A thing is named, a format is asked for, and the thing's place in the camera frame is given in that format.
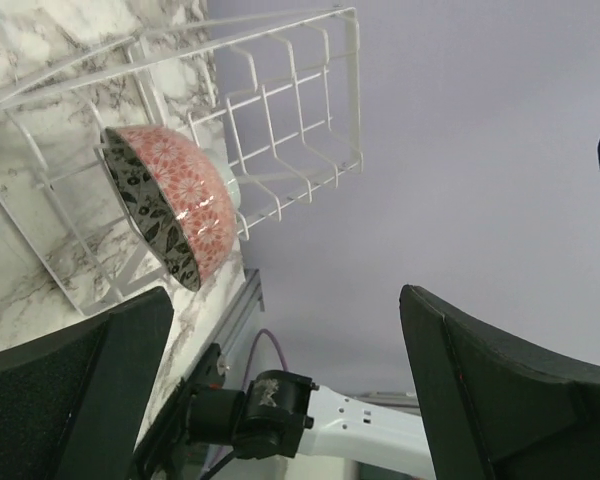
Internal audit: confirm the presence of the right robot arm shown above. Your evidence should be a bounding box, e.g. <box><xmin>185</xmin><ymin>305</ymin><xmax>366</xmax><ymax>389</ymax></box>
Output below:
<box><xmin>130</xmin><ymin>285</ymin><xmax>600</xmax><ymax>479</ymax></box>

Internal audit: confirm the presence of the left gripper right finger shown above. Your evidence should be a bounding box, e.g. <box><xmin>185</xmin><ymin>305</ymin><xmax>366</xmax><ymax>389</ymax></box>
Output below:
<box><xmin>400</xmin><ymin>285</ymin><xmax>600</xmax><ymax>480</ymax></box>

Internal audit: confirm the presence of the white wire dish rack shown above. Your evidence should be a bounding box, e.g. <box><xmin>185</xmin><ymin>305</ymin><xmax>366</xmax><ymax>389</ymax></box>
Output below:
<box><xmin>0</xmin><ymin>1</ymin><xmax>364</xmax><ymax>316</ymax></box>

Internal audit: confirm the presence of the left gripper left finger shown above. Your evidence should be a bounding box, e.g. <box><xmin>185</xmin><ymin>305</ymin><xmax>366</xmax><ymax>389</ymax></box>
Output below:
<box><xmin>0</xmin><ymin>287</ymin><xmax>174</xmax><ymax>479</ymax></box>

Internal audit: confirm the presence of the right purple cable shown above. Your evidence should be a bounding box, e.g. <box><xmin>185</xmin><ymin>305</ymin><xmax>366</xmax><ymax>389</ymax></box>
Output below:
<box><xmin>204</xmin><ymin>327</ymin><xmax>294</xmax><ymax>471</ymax></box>

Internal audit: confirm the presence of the aluminium frame rail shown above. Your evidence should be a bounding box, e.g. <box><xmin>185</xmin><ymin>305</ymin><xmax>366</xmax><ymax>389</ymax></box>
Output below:
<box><xmin>211</xmin><ymin>268</ymin><xmax>264</xmax><ymax>375</ymax></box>

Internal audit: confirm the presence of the red floral bowl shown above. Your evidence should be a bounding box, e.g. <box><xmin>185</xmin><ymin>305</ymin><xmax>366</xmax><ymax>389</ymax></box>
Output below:
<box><xmin>101</xmin><ymin>125</ymin><xmax>237</xmax><ymax>291</ymax></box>

